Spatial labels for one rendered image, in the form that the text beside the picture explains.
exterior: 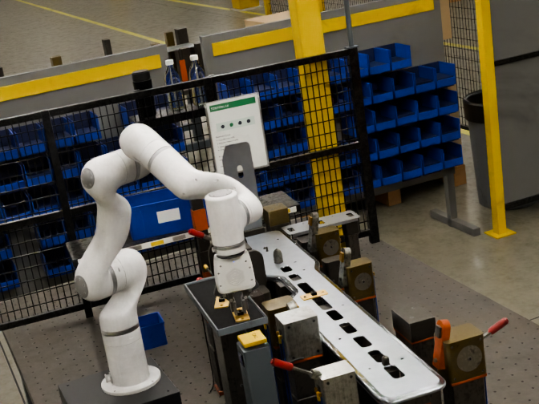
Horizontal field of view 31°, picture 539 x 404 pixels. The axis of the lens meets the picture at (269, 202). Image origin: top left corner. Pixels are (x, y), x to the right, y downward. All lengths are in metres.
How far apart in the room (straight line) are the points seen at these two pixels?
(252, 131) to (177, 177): 1.40
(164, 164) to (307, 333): 0.60
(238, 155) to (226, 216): 1.18
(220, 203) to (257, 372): 0.43
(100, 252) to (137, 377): 0.44
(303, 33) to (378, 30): 1.86
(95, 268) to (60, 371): 0.74
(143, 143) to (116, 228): 0.35
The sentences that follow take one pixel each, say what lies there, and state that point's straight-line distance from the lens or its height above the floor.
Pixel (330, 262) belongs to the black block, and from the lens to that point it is 3.33.
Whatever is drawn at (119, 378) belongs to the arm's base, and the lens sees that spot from 3.14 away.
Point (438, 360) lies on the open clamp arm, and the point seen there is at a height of 1.01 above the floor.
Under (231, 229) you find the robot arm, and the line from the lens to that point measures 2.49.
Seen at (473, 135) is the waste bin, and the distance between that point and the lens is 6.50.
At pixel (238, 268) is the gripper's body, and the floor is 1.30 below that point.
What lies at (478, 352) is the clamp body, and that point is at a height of 1.01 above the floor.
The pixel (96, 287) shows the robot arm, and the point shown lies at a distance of 2.98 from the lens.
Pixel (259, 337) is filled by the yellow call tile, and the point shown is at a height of 1.16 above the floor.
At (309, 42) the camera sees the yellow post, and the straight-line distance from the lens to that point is 4.00.
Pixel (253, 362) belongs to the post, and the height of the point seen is 1.11.
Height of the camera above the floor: 2.23
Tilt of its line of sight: 18 degrees down
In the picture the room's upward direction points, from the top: 9 degrees counter-clockwise
